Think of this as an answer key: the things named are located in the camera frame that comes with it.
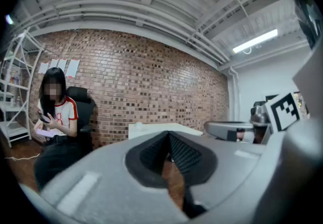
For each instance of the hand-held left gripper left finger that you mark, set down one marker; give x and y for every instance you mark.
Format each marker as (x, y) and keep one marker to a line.
(101, 180)

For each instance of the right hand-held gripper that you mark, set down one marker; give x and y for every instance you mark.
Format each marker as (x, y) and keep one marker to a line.
(282, 112)

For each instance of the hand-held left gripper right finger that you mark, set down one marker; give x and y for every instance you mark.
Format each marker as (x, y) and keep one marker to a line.
(232, 172)

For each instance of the white table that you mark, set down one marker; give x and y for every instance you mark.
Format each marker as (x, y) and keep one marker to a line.
(164, 128)

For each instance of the pink booklet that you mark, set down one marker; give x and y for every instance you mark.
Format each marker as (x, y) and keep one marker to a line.
(45, 133)

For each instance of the black office chair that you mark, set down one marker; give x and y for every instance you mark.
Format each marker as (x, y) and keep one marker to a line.
(83, 107)

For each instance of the black smartphone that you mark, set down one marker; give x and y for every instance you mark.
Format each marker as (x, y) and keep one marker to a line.
(45, 118)

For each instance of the ceiling tube light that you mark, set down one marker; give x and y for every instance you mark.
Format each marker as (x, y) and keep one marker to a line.
(255, 41)

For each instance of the white paper sheet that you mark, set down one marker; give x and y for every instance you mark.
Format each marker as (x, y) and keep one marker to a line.
(73, 68)
(62, 65)
(43, 67)
(53, 63)

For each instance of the white metal shelf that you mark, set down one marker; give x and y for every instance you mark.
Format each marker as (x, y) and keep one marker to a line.
(22, 86)

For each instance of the black star-print T-shirt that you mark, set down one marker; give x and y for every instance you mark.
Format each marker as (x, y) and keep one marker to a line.
(306, 16)

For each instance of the white wall pipes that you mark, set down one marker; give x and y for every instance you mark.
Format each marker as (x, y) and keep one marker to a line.
(234, 91)

